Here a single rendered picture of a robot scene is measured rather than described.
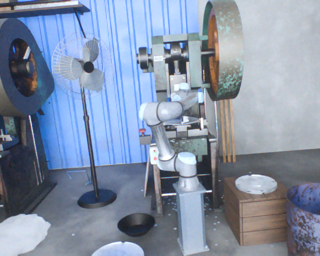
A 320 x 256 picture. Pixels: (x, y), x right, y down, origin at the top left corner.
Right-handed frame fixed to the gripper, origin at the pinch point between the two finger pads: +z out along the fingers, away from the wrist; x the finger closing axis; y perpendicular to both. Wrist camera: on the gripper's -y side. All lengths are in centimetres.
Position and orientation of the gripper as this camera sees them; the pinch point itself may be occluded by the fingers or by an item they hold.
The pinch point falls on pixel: (181, 123)
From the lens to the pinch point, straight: 242.7
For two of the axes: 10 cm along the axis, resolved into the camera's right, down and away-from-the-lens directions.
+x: -0.7, -6.1, 7.9
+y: 10.0, -0.9, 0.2
